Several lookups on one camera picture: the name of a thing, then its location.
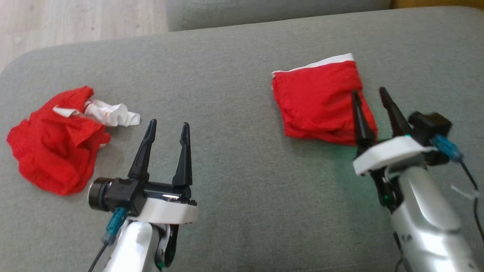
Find red shorts with white trim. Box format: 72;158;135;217
271;53;379;146

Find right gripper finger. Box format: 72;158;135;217
351;90;375;155
379;87;413;138

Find grey sofa seat cushion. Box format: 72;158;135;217
166;0;392;32

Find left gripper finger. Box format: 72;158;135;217
127;119;157;182
172;122;192;187

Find large grey sofa cushion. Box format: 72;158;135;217
0;6;484;272

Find large yellow sofa back cushion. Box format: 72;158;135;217
391;0;484;10

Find red jersey with white sleeves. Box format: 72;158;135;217
6;86;141;196

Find left cable with blue plug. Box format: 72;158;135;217
88;207;129;272

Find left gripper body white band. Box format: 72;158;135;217
130;181;199;224

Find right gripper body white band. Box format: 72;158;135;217
353;135;431;176

